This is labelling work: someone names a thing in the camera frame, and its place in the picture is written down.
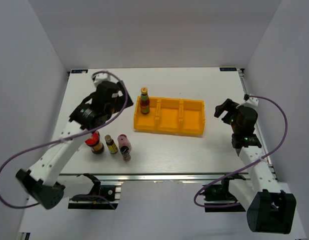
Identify tall yellow-cap sauce bottle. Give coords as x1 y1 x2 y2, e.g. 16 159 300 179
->
140 87 150 114

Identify pink-cap spice bottle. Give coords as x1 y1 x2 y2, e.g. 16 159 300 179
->
117 134 132 151

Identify small beige-cap sauce bottle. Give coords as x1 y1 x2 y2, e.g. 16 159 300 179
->
104 135 118 154

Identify red-lid jar front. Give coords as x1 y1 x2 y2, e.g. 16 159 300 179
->
85 131 105 155

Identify black-cap spice bottle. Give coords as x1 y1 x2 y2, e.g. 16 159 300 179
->
120 145 131 162

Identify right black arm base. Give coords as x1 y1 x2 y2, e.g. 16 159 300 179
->
200 173 246 213

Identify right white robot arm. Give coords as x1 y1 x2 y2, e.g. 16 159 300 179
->
214 97 297 234

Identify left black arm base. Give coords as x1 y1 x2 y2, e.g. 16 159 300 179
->
68 173 121 210

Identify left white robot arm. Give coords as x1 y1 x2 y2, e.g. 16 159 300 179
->
16 81 133 210

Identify left blue table label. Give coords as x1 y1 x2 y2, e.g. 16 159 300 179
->
70 69 88 74

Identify blue table label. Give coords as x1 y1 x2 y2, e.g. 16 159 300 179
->
70 69 88 74
219 67 238 72

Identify yellow three-compartment bin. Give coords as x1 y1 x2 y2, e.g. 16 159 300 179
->
133 96 206 136

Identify right blue table label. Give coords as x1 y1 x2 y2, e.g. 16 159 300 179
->
219 67 238 72

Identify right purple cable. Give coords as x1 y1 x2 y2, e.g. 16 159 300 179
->
193 94 288 208

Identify purple cable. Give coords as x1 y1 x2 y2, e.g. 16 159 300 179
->
193 94 288 208
0 70 128 209

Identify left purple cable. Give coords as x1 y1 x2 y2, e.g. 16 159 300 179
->
0 70 128 209

